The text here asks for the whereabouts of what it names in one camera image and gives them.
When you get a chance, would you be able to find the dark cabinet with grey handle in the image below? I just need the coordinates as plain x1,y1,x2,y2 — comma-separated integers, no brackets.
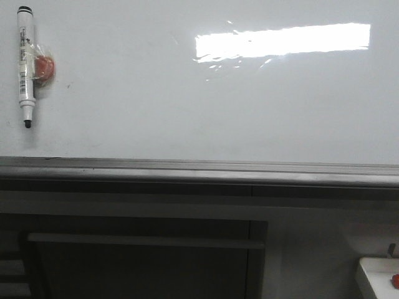
1,214,268,298

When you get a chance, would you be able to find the white plastic marker tray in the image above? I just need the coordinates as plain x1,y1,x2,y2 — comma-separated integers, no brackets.
355,257,398,299

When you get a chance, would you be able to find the white whiteboard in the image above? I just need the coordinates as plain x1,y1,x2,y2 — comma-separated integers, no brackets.
1,1,398,164

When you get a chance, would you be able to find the red marker in tray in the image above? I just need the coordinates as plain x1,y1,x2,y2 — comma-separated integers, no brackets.
391,274,399,290

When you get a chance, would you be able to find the grey aluminium marker ledge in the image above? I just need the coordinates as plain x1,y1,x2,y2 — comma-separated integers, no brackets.
1,157,398,201

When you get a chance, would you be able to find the red round magnet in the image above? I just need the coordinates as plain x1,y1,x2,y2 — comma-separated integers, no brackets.
33,44,55,86

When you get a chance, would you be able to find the white whiteboard marker black tip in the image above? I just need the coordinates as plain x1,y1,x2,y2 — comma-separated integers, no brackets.
17,6,36,128

